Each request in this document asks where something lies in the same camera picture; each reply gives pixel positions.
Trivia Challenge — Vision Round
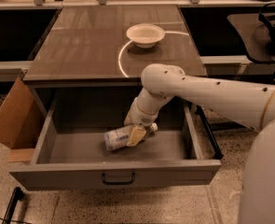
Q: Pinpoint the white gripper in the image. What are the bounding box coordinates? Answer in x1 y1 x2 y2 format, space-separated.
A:
124 100 158 147

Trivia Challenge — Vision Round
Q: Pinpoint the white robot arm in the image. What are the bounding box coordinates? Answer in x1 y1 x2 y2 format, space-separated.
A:
124 63 275 224

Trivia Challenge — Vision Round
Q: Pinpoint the grey open drawer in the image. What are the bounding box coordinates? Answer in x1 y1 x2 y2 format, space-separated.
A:
9 88 221 190

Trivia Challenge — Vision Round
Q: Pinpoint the black floor bar right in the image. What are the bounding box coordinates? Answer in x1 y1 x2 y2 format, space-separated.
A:
196 106 224 160

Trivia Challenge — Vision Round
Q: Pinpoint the black floor bar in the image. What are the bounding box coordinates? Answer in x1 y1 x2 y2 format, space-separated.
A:
196 106 224 160
2 187 24 224

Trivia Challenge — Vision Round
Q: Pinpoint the grey cabinet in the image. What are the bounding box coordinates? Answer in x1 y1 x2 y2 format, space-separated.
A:
24 5 206 113

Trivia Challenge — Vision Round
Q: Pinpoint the white bowl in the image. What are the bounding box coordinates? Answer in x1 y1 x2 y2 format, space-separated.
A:
126 23 165 49

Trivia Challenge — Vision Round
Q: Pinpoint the brown cardboard box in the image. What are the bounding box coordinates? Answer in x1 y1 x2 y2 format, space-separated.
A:
0 78 44 162

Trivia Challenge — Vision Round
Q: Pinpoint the black floor bar left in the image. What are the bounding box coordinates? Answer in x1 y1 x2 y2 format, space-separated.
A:
2 187 24 224

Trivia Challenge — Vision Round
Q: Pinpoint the black drawer handle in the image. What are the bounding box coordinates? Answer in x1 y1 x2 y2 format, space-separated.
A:
102 172 135 186

